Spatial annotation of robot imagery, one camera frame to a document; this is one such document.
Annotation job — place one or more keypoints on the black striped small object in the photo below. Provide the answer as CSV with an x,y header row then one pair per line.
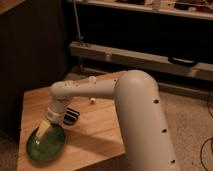
x,y
71,116

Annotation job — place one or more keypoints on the black handle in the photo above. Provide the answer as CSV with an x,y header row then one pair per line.
x,y
182,62

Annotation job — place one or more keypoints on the wooden shelf rail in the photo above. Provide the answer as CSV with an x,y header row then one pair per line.
x,y
140,60

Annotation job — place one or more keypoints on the green ceramic bowl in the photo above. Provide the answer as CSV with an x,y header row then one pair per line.
x,y
48,146

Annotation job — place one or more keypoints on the upper wooden shelf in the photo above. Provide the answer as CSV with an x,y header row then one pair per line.
x,y
154,8

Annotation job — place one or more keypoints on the metal vertical pole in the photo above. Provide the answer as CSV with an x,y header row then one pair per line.
x,y
79,36

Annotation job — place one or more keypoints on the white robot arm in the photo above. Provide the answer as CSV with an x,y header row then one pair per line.
x,y
142,122

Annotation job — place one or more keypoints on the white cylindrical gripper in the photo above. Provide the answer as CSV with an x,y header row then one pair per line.
x,y
54,114

